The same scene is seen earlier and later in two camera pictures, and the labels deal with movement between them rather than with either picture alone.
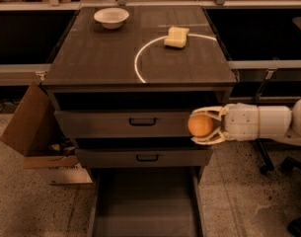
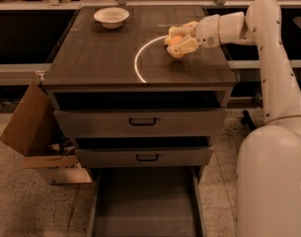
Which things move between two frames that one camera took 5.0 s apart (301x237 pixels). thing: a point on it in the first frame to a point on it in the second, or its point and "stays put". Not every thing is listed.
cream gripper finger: x=217 y=112 to x=187 y=29
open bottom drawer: x=147 y=201 stays put
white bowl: x=112 y=18 stays put
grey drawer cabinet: x=125 y=81 stays put
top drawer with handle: x=122 y=123 stays put
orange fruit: x=200 y=125 to x=177 y=39
